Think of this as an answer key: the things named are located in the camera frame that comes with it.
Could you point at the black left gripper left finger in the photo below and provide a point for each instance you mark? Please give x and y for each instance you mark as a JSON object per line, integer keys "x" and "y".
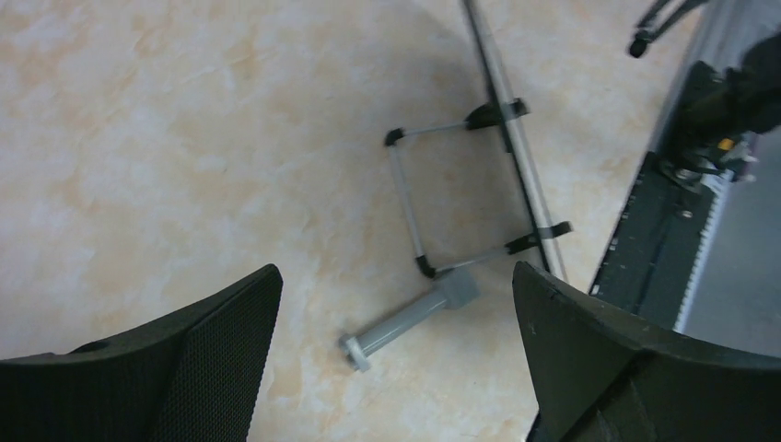
{"x": 191, "y": 375}

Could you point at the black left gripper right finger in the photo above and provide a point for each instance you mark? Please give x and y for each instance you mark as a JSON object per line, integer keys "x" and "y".
{"x": 600, "y": 373}

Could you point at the white board with black frame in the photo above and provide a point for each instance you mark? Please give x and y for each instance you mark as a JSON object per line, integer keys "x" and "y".
{"x": 502, "y": 111}

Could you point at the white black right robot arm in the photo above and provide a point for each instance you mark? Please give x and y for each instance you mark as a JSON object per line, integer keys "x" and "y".
{"x": 717, "y": 110}

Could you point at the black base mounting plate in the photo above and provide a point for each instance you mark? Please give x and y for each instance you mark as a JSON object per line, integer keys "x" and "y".
{"x": 657, "y": 220}

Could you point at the grey plastic block rod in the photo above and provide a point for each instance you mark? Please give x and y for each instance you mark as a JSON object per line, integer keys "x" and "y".
{"x": 452, "y": 290}

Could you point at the white cable duct strip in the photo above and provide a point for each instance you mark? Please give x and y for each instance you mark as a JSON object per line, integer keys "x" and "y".
{"x": 719, "y": 185}

